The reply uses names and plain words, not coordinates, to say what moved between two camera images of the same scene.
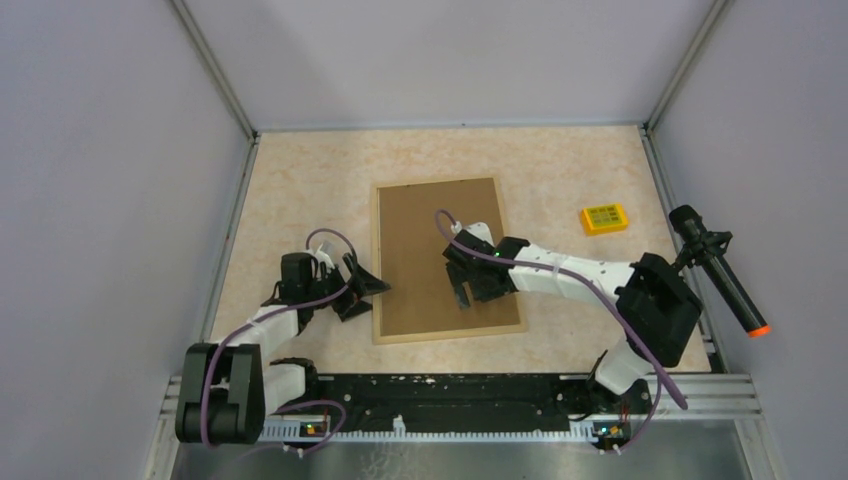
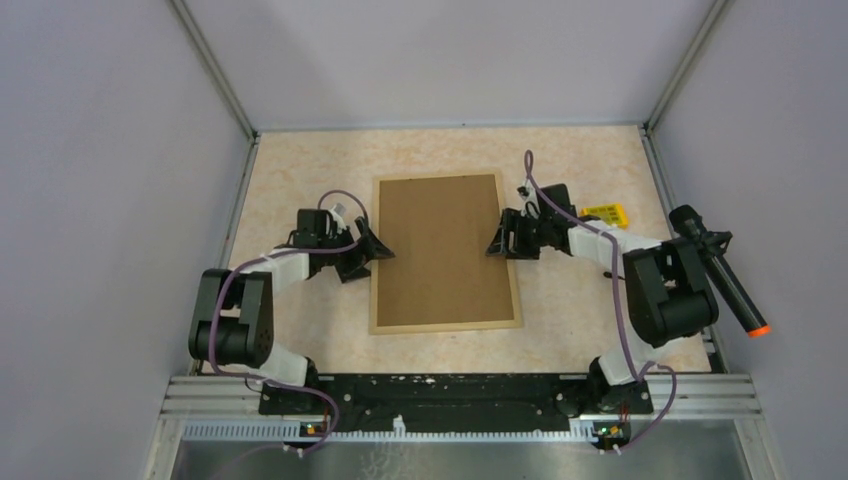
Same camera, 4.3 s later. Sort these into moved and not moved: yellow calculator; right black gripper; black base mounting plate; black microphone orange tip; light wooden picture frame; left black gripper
Moved: right black gripper; light wooden picture frame; left black gripper
Not moved: yellow calculator; black microphone orange tip; black base mounting plate
